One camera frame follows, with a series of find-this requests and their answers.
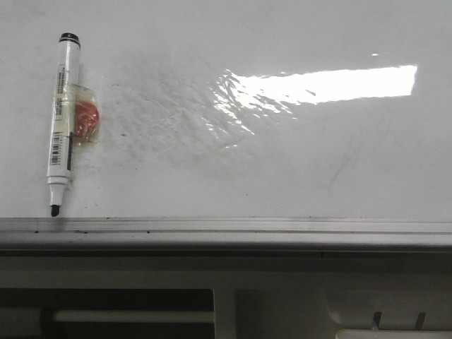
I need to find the white black-tipped whiteboard marker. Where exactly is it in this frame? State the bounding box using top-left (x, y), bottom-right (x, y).
top-left (47, 32), bottom-right (81, 218)

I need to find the white tray with hooks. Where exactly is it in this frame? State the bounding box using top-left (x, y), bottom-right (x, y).
top-left (328, 291), bottom-right (451, 338)

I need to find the white horizontal rod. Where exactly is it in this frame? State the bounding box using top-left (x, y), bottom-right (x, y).
top-left (40, 309), bottom-right (215, 323)

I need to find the white whiteboard with aluminium frame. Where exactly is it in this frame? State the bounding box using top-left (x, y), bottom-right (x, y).
top-left (1, 1), bottom-right (451, 251)

